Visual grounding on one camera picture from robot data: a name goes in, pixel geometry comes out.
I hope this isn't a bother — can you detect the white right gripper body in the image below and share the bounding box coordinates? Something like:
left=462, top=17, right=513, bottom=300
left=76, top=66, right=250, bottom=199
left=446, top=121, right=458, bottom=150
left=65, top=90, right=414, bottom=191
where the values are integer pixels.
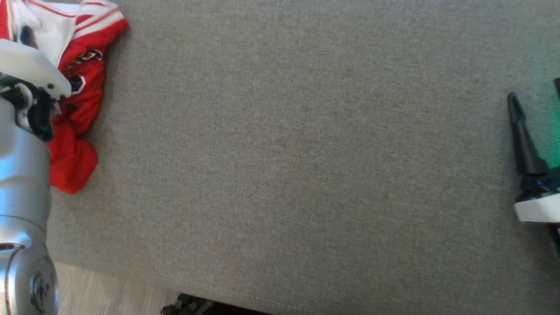
left=514, top=168, right=560, bottom=224

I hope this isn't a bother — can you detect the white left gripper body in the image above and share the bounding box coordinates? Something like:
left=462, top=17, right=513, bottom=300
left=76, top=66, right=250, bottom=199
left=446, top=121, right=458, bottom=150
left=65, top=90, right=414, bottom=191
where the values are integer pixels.
left=0, top=38, right=73, bottom=100

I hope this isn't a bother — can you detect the red basketball jersey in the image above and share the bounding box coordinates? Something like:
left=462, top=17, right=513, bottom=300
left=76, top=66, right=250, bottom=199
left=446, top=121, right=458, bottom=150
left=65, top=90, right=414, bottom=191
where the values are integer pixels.
left=0, top=0, right=130, bottom=195

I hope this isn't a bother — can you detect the grey fabric sofa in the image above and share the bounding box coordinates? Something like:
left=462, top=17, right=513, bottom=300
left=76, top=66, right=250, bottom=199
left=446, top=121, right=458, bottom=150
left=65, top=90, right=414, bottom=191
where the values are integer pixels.
left=44, top=0, right=560, bottom=315

